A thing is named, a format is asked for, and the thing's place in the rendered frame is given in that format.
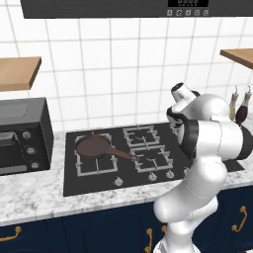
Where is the brown frying pan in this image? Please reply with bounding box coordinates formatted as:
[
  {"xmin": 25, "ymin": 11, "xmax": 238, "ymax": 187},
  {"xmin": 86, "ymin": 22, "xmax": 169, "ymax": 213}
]
[{"xmin": 75, "ymin": 133, "xmax": 139, "ymax": 163}]

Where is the black gas hob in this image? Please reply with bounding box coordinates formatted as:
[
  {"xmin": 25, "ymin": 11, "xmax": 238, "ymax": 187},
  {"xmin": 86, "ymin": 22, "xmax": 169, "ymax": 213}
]
[{"xmin": 62, "ymin": 122, "xmax": 246, "ymax": 198}]

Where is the black toaster oven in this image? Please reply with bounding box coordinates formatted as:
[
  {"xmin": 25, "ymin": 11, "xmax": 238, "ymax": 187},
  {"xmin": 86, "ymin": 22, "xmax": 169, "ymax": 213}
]
[{"xmin": 0, "ymin": 97, "xmax": 55, "ymax": 177}]

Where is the navy cupboard door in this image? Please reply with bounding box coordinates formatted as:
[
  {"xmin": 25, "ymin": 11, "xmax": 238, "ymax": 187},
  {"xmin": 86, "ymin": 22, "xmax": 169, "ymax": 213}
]
[
  {"xmin": 0, "ymin": 216, "xmax": 65, "ymax": 253},
  {"xmin": 192, "ymin": 185, "xmax": 253, "ymax": 253},
  {"xmin": 61, "ymin": 201, "xmax": 166, "ymax": 253}
]

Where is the pale oil bottle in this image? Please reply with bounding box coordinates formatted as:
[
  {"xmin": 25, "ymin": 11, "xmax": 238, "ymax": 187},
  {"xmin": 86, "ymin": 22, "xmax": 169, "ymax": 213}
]
[{"xmin": 228, "ymin": 86, "xmax": 240, "ymax": 122}]

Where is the dark vinegar bottle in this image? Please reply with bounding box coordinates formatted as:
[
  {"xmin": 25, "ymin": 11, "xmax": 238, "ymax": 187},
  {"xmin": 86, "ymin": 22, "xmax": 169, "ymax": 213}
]
[{"xmin": 234, "ymin": 85, "xmax": 253, "ymax": 126}]

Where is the dark range hood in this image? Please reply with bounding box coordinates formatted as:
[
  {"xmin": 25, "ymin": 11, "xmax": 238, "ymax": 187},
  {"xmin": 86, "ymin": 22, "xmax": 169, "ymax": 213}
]
[{"xmin": 20, "ymin": 0, "xmax": 253, "ymax": 20}]

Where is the silver toaster oven handle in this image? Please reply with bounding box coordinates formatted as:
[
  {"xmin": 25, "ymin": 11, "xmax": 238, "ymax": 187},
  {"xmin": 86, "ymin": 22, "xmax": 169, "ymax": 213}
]
[{"xmin": 0, "ymin": 130, "xmax": 18, "ymax": 146}]

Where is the wooden wall shelf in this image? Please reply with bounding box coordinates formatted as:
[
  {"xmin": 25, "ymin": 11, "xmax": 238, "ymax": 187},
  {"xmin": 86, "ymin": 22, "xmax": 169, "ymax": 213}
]
[
  {"xmin": 0, "ymin": 56, "xmax": 42, "ymax": 93},
  {"xmin": 219, "ymin": 47, "xmax": 253, "ymax": 71}
]

